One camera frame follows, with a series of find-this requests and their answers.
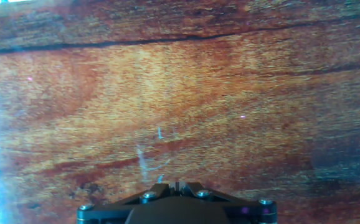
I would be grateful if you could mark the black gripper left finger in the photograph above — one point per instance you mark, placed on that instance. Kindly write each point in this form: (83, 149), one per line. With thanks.
(111, 213)

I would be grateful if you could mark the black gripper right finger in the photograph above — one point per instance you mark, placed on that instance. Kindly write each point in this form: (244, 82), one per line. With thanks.
(248, 213)

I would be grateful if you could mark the wood grain table cover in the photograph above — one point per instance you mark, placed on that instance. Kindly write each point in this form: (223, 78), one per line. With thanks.
(180, 93)

